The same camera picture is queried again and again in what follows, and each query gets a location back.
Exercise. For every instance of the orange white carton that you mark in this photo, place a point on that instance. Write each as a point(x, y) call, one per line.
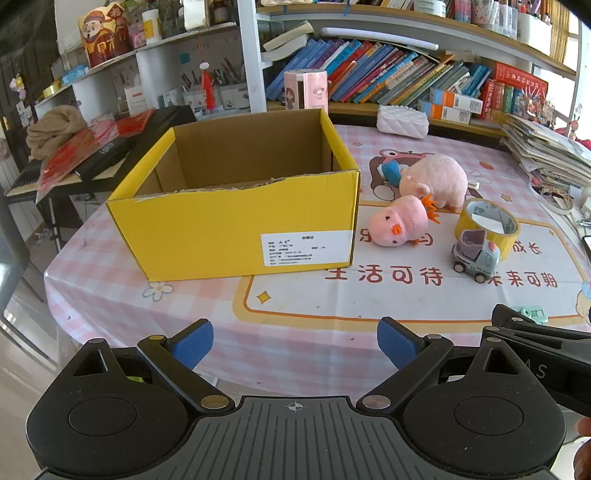
point(455, 99)
point(445, 114)

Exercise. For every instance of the red tassel ornament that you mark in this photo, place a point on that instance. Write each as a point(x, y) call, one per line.
point(209, 87)

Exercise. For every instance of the white bottle yellow label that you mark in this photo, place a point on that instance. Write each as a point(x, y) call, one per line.
point(151, 27)

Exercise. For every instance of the pink pig plush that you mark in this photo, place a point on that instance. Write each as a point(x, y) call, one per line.
point(436, 177)

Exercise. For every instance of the beige cloth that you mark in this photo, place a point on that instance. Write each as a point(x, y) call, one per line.
point(55, 127)

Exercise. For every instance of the red cartoon figure container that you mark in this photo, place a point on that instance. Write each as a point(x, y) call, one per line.
point(104, 39)

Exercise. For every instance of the yellow tape roll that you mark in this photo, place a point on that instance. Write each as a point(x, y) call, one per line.
point(510, 240)

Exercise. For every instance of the red paper packets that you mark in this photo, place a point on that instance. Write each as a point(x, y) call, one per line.
point(69, 157)

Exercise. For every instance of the pink cylinder dispenser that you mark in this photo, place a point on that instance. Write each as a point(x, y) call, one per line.
point(311, 90)

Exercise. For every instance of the black keyboard case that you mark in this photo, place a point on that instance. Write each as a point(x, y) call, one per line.
point(23, 177)

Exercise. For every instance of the red boxed book set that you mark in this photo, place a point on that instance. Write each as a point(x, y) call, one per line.
point(517, 90)

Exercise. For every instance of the person's right hand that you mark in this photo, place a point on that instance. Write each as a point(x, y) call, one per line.
point(584, 454)

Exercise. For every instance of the pink patterned box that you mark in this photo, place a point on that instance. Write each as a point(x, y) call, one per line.
point(137, 36)

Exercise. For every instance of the blue packet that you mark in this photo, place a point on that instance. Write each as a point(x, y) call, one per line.
point(76, 74)

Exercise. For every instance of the blue white small box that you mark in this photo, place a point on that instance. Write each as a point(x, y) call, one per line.
point(170, 100)

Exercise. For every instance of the white bookshelf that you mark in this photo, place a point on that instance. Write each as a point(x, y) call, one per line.
point(251, 55)

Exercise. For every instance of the row of books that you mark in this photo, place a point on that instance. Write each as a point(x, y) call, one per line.
point(369, 69)

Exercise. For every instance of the white stationery container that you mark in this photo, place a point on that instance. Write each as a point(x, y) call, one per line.
point(534, 32)

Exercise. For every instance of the yellow cardboard box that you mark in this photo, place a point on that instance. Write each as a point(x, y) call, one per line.
point(207, 230)

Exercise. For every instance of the pen holder with pens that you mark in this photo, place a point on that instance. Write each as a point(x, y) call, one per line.
point(233, 94)
point(194, 99)

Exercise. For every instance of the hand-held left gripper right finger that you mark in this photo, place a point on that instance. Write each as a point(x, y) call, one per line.
point(395, 344)

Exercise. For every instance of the grey purple toy car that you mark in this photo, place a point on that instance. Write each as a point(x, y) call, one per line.
point(478, 261)

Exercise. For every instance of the white tube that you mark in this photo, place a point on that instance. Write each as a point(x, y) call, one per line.
point(378, 37)

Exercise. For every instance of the mint green small gadget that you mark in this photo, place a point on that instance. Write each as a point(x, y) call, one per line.
point(533, 314)

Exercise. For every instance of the stack of papers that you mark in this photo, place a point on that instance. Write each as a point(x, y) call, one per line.
point(545, 147)

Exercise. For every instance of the black keyboard stand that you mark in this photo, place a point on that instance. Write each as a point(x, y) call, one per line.
point(55, 217)

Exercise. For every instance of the black box with white logo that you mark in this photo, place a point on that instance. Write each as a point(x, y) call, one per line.
point(101, 157)

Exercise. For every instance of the pink chick plush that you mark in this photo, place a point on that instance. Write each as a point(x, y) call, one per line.
point(397, 221)

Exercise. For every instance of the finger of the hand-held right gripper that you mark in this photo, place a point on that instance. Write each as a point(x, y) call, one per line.
point(554, 344)
point(531, 325)

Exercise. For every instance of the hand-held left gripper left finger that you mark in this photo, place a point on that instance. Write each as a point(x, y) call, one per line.
point(194, 342)

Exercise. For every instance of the white card red label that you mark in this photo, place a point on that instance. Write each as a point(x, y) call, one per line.
point(136, 99)

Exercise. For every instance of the white quilted purse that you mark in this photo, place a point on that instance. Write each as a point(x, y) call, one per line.
point(401, 121)

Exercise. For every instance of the cream package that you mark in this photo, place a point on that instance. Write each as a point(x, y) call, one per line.
point(196, 14)

